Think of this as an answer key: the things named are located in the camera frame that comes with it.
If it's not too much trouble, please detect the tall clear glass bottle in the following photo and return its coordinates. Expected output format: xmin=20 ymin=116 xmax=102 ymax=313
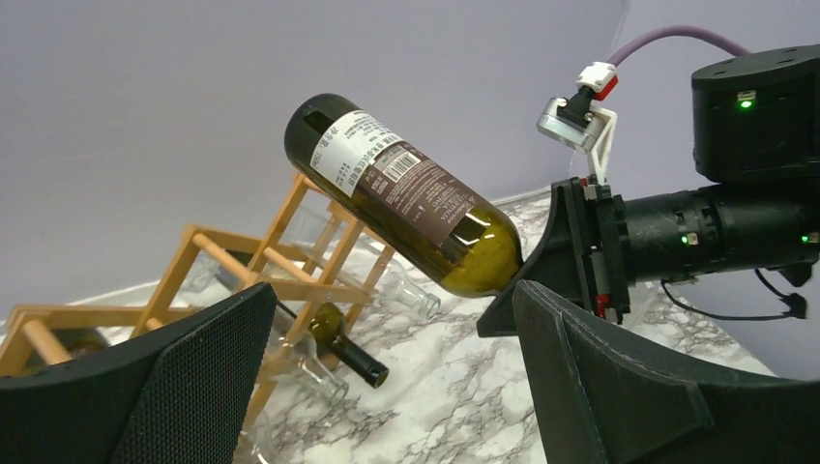
xmin=180 ymin=253 xmax=348 ymax=405

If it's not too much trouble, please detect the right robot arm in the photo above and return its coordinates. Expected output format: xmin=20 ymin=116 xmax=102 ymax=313
xmin=517 ymin=45 xmax=819 ymax=323

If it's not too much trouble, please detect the dark green wine bottle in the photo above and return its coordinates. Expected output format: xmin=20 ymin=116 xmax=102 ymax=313
xmin=305 ymin=302 xmax=390 ymax=389

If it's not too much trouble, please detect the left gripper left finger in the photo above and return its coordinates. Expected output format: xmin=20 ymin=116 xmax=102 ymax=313
xmin=1 ymin=283 xmax=277 ymax=463

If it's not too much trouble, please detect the green wine bottle front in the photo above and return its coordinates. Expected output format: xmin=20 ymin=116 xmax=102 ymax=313
xmin=20 ymin=328 xmax=110 ymax=376

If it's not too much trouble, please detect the wooden wine rack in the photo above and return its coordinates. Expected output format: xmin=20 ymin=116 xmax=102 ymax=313
xmin=1 ymin=174 xmax=372 ymax=425

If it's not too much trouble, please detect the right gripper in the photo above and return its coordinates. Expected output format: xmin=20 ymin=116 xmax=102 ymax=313
xmin=476 ymin=178 xmax=724 ymax=338

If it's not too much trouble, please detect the clear square glass bottle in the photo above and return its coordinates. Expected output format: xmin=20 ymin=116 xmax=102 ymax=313
xmin=282 ymin=207 xmax=441 ymax=318

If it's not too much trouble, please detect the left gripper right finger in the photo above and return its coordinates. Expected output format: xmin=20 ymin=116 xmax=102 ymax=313
xmin=513 ymin=281 xmax=819 ymax=463

